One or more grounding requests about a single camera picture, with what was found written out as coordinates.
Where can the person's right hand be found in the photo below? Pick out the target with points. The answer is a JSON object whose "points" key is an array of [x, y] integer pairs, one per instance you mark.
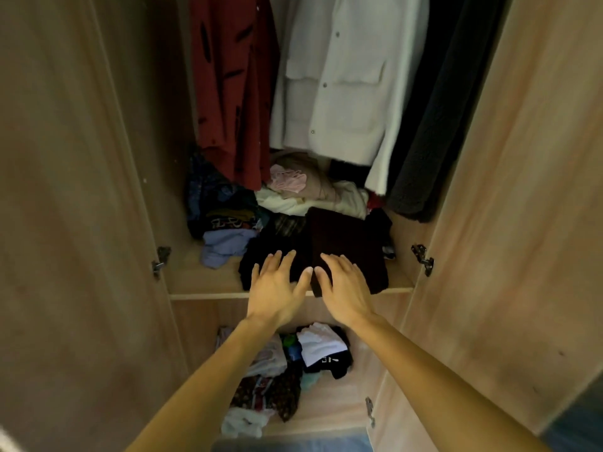
{"points": [[346, 291]]}

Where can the dark hanging coat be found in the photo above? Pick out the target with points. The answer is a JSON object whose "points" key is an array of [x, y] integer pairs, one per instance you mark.
{"points": [[438, 112]]}

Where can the dark striped crumpled garment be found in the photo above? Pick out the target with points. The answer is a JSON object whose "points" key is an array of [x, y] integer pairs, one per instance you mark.
{"points": [[273, 395]]}

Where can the beige folded garment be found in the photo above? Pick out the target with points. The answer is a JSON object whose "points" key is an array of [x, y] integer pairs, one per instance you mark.
{"points": [[315, 178]]}

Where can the person's left hand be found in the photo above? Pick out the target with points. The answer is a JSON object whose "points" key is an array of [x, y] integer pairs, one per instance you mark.
{"points": [[273, 296]]}

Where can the dark blue crumpled garment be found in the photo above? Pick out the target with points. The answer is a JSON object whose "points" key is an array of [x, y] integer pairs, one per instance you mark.
{"points": [[212, 197]]}

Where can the small blue green item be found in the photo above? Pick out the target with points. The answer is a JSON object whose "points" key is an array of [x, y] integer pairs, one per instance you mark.
{"points": [[292, 348]]}

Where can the white folded shirt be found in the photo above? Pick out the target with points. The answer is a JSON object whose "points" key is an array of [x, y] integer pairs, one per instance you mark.
{"points": [[322, 345]]}

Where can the white crumpled cloth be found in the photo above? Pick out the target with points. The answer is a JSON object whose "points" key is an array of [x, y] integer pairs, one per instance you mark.
{"points": [[245, 423]]}

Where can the lilac blue crumpled garment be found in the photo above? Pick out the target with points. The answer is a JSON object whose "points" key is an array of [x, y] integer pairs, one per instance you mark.
{"points": [[226, 244]]}

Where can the person's right forearm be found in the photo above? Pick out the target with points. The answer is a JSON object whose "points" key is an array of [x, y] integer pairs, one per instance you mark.
{"points": [[447, 395]]}

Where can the white folded garment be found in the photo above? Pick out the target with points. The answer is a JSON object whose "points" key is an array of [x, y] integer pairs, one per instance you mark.
{"points": [[330, 202]]}

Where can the red fuzzy cardigan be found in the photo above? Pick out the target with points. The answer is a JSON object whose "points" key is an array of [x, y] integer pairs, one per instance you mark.
{"points": [[231, 89]]}

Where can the person's left forearm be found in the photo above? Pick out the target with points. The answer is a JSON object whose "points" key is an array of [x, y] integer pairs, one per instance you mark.
{"points": [[202, 395]]}

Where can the light wooden wardrobe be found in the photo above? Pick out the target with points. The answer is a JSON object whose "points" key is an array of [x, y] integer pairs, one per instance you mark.
{"points": [[70, 230]]}

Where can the black garment with white print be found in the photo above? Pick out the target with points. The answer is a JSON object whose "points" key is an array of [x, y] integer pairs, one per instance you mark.
{"points": [[337, 362]]}

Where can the pink folded garment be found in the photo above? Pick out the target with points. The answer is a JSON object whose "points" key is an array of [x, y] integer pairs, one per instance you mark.
{"points": [[287, 178]]}

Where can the white fuzzy coat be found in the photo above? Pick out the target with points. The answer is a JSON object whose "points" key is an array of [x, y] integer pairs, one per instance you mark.
{"points": [[344, 89]]}

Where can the black patterned folded garment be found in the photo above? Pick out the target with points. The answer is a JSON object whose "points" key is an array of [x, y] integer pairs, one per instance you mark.
{"points": [[287, 224]]}

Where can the pale printed crumpled garment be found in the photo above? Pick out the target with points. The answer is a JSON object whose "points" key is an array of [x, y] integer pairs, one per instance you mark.
{"points": [[268, 360]]}

